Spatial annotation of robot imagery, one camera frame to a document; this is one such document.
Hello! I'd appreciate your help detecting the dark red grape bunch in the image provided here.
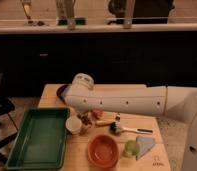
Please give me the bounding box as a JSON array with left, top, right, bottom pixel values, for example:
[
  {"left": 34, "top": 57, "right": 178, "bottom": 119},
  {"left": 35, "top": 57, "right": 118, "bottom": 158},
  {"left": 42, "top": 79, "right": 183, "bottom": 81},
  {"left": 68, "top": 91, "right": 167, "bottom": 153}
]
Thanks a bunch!
[{"left": 78, "top": 113, "right": 92, "bottom": 126}]

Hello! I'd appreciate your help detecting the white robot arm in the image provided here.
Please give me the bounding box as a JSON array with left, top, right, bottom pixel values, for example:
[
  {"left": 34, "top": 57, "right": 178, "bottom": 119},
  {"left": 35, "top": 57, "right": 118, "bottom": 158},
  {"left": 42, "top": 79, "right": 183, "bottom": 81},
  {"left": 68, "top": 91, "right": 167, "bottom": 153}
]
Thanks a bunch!
[{"left": 61, "top": 73, "right": 197, "bottom": 171}]

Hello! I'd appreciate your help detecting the green plastic tray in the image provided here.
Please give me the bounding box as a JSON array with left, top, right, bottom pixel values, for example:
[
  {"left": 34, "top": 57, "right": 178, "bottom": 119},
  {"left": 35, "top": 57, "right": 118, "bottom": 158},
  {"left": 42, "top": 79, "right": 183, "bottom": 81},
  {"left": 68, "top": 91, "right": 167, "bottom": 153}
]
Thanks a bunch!
[{"left": 5, "top": 108, "right": 70, "bottom": 171}]

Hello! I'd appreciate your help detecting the yellow banana toy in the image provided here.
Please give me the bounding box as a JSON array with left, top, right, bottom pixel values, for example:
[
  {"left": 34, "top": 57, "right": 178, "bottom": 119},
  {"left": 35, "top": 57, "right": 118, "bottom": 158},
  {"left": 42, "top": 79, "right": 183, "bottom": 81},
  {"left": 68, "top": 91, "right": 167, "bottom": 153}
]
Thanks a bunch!
[{"left": 95, "top": 120, "right": 114, "bottom": 126}]

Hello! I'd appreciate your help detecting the dark red plate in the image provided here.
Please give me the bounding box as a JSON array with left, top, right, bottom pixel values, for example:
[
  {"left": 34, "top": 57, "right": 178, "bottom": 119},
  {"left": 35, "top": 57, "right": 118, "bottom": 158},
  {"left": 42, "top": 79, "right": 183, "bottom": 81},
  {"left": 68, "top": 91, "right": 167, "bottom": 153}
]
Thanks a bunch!
[{"left": 56, "top": 84, "right": 70, "bottom": 102}]

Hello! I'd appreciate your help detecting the black dish brush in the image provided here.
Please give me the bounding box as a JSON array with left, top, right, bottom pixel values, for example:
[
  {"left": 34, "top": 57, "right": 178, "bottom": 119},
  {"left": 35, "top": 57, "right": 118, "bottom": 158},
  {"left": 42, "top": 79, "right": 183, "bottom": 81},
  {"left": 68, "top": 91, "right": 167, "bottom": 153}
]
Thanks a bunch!
[{"left": 110, "top": 122, "right": 153, "bottom": 134}]

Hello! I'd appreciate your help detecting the white cup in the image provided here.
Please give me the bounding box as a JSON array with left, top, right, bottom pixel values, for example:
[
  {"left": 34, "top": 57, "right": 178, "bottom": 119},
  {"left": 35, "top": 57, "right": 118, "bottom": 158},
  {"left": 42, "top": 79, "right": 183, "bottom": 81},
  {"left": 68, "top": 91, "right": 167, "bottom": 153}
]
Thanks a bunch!
[{"left": 66, "top": 116, "right": 82, "bottom": 135}]

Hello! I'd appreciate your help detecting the orange bowl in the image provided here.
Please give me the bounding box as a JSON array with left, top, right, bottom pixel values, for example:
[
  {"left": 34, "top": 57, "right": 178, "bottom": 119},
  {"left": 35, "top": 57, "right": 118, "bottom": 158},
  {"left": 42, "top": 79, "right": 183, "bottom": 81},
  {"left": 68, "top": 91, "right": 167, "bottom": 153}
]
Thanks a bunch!
[{"left": 87, "top": 135, "right": 119, "bottom": 169}]

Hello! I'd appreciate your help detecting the green apple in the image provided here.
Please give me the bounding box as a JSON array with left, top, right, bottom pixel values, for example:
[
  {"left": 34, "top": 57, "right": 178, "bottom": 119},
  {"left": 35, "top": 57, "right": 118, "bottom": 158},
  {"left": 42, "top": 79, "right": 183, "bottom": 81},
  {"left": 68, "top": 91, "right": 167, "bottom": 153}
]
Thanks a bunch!
[{"left": 123, "top": 140, "right": 140, "bottom": 158}]

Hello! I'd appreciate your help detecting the blue grey cloth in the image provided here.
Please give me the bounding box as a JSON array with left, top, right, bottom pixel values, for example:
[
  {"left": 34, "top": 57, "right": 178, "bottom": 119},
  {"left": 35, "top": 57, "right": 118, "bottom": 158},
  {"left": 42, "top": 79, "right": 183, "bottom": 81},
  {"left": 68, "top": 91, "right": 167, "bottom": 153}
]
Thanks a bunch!
[{"left": 136, "top": 136, "right": 156, "bottom": 160}]

